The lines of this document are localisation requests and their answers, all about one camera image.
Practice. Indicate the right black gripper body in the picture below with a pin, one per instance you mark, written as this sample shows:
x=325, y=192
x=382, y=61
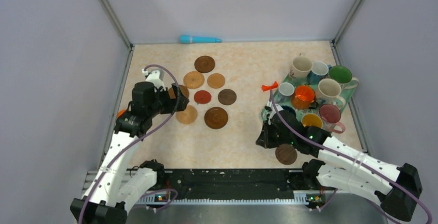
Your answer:
x=273, y=138

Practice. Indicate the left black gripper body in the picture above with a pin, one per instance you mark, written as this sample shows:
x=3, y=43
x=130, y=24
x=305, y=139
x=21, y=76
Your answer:
x=162, y=104

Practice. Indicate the dark woven coaster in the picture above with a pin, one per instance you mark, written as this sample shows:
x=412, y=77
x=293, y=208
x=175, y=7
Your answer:
x=286, y=154

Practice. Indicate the medium brown round coaster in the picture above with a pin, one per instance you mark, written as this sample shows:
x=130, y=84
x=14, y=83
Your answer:
x=183, y=90

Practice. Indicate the cork coaster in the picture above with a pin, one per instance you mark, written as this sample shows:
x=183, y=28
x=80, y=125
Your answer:
x=187, y=116

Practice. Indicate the woven rattan coaster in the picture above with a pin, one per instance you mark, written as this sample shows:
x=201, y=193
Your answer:
x=193, y=80

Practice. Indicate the red round coaster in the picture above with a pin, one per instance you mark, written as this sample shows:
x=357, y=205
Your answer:
x=202, y=97

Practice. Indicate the dark walnut coaster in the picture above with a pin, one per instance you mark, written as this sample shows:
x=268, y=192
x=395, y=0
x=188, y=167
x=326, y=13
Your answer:
x=227, y=96

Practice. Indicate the cream seashell mug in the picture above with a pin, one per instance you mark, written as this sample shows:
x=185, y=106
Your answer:
x=300, y=68

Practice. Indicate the dark brown grooved coaster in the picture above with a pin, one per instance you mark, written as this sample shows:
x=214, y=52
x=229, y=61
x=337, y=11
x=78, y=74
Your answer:
x=204, y=64

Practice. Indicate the large brown wooden saucer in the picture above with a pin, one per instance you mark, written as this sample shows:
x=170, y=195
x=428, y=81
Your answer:
x=216, y=118

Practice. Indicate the light wood coaster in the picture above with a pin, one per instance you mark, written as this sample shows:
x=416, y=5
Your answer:
x=216, y=80

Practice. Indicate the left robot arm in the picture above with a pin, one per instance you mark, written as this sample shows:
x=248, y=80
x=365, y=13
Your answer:
x=107, y=200

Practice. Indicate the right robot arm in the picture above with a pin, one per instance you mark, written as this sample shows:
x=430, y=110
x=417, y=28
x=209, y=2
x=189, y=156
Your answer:
x=337, y=165

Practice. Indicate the yellow interior cup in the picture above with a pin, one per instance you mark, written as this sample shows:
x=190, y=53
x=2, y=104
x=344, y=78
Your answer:
x=311, y=119

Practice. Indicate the small grey cup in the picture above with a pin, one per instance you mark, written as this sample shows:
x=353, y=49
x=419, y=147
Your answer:
x=285, y=92

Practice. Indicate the orange plastic cup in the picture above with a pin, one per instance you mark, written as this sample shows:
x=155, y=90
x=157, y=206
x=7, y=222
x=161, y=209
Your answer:
x=303, y=98

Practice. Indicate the orange toy block piece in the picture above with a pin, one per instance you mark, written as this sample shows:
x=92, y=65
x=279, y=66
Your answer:
x=121, y=112

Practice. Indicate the green patterned tray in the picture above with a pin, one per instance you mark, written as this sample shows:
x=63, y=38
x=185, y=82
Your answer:
x=346, y=94

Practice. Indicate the maroon pink mug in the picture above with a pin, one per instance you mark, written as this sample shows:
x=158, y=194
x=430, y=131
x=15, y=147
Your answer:
x=331, y=115

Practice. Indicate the cream large mug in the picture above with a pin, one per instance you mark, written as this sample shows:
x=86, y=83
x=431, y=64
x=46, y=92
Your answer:
x=328, y=92

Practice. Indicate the white blue mug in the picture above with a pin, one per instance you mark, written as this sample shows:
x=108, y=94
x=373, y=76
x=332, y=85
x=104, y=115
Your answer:
x=318, y=72

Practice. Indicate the blue marker pen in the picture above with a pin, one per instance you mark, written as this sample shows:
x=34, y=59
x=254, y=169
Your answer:
x=187, y=39

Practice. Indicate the green mug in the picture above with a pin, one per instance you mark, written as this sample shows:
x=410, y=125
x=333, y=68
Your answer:
x=343, y=76

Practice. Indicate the orange toy handle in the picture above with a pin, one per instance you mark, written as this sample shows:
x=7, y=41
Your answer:
x=269, y=87

